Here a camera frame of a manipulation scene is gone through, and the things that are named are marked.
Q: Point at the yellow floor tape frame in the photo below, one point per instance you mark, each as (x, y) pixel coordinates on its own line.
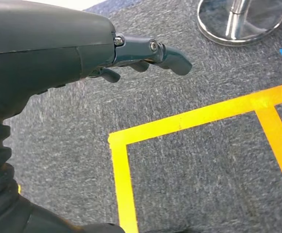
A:
(121, 180)

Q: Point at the chrome stanchion post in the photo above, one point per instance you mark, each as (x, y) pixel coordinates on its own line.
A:
(242, 19)

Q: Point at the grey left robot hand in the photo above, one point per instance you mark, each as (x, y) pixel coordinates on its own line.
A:
(46, 48)

